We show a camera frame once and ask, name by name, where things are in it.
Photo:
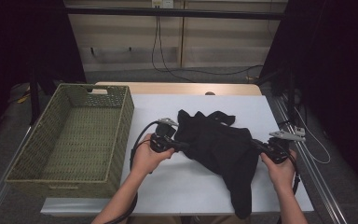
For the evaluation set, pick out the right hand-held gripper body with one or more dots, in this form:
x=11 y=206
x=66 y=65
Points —
x=278 y=151

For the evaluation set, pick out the background desk with black edge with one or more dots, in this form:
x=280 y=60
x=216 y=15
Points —
x=174 y=13

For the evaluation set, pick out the white power socket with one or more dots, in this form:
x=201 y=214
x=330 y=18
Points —
x=163 y=3

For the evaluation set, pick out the person's left hand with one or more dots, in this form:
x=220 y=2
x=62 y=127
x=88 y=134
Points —
x=146 y=157

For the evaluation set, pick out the white plug adapter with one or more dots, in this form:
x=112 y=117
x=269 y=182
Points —
x=300 y=131

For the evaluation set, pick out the green woven basket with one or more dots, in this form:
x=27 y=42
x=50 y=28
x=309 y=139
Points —
x=74 y=140

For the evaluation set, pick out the black metal stand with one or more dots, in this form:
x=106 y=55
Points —
x=34 y=99

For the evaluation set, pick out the left black curtain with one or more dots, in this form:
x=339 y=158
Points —
x=18 y=46

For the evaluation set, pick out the black curtain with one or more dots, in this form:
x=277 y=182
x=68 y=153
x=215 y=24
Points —
x=18 y=46
x=332 y=77

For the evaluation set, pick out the right black curtain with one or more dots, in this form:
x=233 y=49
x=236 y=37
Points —
x=332 y=77

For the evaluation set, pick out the black sleeveless top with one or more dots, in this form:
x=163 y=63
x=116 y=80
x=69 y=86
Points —
x=220 y=146

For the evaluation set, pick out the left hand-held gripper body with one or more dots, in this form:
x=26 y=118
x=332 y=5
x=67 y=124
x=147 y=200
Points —
x=163 y=137

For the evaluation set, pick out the person's right hand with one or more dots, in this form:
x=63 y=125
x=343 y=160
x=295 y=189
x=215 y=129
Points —
x=281 y=174

